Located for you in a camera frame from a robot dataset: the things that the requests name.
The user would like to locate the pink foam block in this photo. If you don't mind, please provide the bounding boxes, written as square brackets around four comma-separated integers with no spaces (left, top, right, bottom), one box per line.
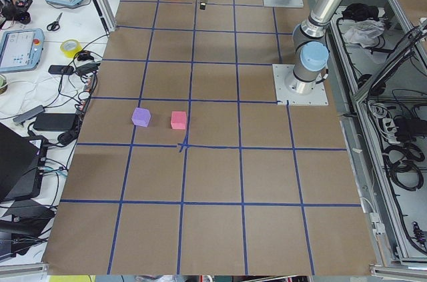
[171,111,187,130]

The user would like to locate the purple foam block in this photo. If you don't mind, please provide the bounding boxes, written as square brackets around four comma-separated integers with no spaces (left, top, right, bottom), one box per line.
[131,107,151,127]

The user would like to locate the yellow tape roll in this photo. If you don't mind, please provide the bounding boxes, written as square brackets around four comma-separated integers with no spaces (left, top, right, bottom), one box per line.
[60,39,83,59]

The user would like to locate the crumpled white cloth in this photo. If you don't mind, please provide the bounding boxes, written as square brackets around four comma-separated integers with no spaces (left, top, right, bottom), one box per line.
[343,20,385,47]

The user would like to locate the lower teach pendant tablet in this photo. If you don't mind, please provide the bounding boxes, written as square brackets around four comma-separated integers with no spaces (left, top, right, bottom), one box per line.
[1,29,45,73]

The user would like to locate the grey usb hub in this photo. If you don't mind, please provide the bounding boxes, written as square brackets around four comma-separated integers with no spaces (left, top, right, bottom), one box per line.
[13,105,45,124]

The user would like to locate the black power brick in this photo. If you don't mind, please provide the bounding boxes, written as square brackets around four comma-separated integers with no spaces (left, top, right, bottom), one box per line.
[33,113,76,131]

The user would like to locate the black laptop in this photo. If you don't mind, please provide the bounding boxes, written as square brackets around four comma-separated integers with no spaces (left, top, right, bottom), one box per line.
[1,125,47,203]

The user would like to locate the black handled scissors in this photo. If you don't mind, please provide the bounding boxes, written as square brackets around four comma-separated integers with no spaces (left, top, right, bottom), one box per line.
[46,13,63,32]

